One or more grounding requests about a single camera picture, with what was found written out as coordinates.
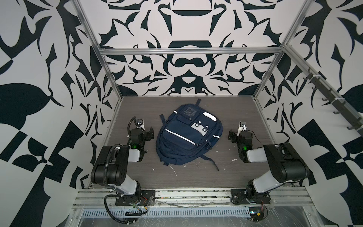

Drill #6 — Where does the grey wall hook rack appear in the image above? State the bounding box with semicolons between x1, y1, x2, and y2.
304;68;363;137

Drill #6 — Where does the white slotted cable duct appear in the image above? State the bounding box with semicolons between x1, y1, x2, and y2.
82;207;251;218

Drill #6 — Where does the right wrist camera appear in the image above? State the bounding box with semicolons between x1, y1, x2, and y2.
237;122;247;135

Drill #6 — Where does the navy blue backpack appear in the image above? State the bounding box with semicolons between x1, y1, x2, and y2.
156;98;223;168

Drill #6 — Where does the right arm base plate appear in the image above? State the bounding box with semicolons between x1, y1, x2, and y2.
231;188;271;205

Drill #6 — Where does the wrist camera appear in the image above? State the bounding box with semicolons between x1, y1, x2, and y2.
134;119;145;129
237;122;247;135

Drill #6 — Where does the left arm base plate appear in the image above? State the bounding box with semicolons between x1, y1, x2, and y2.
115;190;156;206

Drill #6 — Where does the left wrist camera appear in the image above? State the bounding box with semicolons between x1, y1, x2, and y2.
134;119;145;129

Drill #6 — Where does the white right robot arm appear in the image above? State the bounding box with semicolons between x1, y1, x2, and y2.
228;130;310;201

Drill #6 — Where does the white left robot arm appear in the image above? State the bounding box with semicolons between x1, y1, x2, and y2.
90;128;154;198

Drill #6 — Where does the small green circuit board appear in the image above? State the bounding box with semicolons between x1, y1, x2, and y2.
249;205;268;223

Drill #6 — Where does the black corrugated cable hose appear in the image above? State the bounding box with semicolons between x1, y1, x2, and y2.
102;144;123;191

